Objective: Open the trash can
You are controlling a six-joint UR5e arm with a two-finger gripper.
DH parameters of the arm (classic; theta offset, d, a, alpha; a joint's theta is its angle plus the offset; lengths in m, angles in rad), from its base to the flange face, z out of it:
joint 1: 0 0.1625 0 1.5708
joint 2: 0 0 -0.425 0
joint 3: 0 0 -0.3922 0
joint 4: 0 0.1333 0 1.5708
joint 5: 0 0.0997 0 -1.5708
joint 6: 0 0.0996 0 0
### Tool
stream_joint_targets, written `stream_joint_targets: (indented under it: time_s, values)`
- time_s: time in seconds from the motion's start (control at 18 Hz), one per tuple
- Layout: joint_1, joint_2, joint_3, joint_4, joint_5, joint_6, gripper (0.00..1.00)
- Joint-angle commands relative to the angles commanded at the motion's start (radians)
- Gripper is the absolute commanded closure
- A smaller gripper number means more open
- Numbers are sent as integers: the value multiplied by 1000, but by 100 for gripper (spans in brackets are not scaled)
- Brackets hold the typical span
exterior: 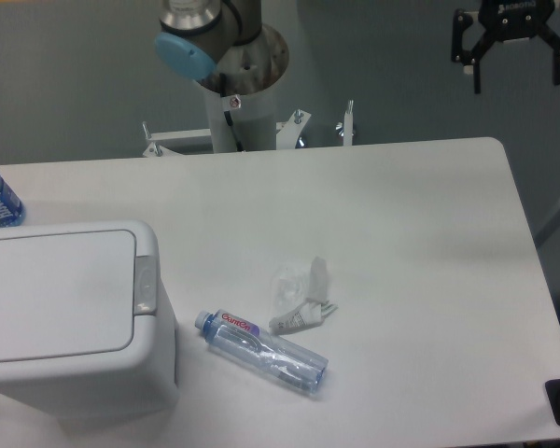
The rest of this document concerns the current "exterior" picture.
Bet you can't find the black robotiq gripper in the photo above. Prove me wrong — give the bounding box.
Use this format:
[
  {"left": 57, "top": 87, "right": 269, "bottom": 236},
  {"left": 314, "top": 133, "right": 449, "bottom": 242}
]
[{"left": 451, "top": 0, "right": 560, "bottom": 94}]

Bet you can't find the white plastic trash can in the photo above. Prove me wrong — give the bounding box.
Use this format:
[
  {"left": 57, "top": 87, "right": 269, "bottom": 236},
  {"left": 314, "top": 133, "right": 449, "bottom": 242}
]
[{"left": 0, "top": 220, "right": 179, "bottom": 418}]

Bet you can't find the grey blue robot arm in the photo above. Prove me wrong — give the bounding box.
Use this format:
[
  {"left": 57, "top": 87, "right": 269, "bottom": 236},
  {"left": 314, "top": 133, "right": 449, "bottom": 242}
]
[{"left": 154, "top": 1, "right": 560, "bottom": 96}]

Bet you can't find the crumpled clear plastic wrapper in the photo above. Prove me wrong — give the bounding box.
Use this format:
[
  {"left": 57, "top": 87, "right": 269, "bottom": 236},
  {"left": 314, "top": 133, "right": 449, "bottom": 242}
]
[{"left": 268, "top": 257, "right": 338, "bottom": 335}]

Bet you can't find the clear empty water bottle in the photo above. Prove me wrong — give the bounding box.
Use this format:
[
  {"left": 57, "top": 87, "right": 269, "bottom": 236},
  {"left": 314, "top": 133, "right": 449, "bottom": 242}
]
[{"left": 194, "top": 310, "right": 329, "bottom": 395}]

